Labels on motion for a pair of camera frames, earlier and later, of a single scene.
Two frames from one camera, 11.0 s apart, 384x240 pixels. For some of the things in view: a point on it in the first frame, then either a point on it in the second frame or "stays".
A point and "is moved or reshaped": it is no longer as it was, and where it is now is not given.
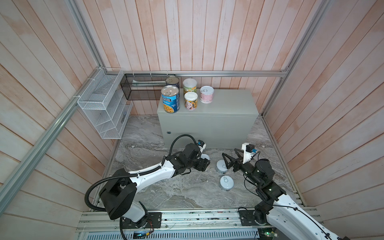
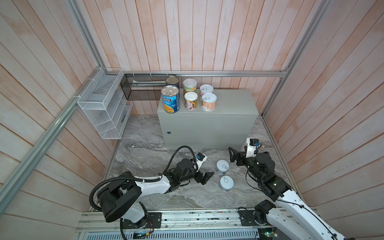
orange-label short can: [205, 156] is moved or reshaped
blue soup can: [171, 99] stays
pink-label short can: [206, 92] stays
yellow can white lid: [190, 100] stays
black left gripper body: [202, 164] -> [198, 174]
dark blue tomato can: [172, 80] stays
